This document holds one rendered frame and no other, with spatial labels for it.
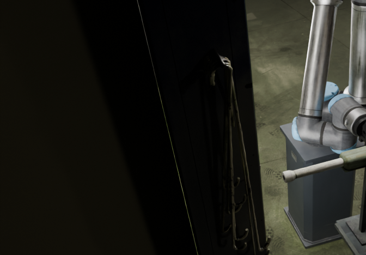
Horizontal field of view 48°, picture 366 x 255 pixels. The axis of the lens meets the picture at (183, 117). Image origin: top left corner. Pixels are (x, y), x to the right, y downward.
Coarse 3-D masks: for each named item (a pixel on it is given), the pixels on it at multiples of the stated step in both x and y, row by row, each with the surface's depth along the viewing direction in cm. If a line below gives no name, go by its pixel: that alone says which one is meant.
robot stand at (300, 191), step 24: (288, 144) 212; (360, 144) 192; (288, 168) 222; (336, 168) 197; (288, 192) 234; (312, 192) 203; (336, 192) 207; (288, 216) 242; (312, 216) 213; (336, 216) 217; (312, 240) 224
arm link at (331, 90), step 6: (330, 84) 189; (336, 84) 188; (330, 90) 184; (336, 90) 183; (330, 96) 182; (324, 102) 183; (324, 108) 185; (324, 114) 186; (330, 114) 185; (324, 120) 189; (330, 120) 188
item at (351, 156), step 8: (344, 152) 116; (352, 152) 116; (360, 152) 115; (336, 160) 115; (344, 160) 114; (352, 160) 113; (360, 160) 114; (304, 168) 115; (312, 168) 114; (320, 168) 114; (328, 168) 115; (344, 168) 116; (352, 168) 115; (288, 176) 113; (296, 176) 114; (304, 176) 115
